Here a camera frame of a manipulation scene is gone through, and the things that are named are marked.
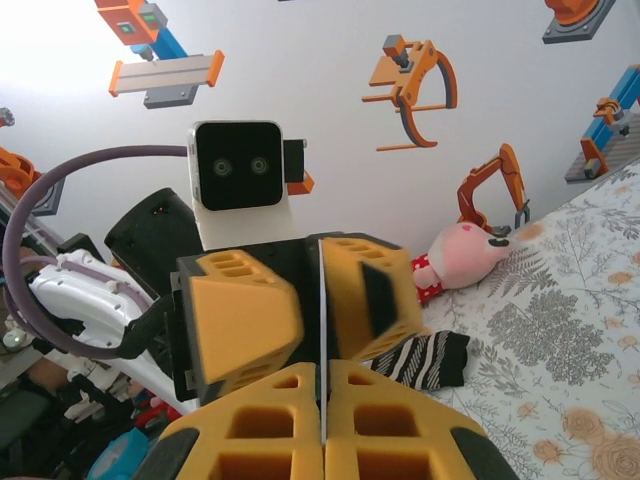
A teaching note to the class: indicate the orange grey slider wall sticker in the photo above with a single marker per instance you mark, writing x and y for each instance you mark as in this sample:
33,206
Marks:
160,75

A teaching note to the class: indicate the orange claw gripper wall sticker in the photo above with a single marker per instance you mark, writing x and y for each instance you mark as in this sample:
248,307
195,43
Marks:
410,80

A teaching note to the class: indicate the black white striped sock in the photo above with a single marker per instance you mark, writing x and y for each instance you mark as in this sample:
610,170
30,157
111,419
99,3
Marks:
425,360

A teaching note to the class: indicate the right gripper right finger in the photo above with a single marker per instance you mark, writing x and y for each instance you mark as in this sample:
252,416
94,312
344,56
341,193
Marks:
390,450

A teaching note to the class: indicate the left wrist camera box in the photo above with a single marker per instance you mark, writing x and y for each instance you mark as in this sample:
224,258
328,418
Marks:
235,165

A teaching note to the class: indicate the blue rail wall sticker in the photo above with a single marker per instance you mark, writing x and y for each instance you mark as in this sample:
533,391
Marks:
607,112

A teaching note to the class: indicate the floral table cloth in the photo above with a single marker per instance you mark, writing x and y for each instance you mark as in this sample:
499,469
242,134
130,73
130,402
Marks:
550,325

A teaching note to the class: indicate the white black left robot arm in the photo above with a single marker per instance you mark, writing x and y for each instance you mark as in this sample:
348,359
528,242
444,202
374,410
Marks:
85,285

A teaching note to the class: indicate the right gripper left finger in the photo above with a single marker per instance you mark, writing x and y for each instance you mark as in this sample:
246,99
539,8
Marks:
280,450

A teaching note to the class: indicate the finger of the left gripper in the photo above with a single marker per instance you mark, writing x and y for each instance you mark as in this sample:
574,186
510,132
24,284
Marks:
240,320
350,300

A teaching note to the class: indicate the pink plush doll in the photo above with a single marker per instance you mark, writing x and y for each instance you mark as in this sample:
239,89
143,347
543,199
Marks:
465,255

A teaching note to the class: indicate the thin metal blade card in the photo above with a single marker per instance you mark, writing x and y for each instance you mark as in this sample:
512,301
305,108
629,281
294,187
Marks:
322,325

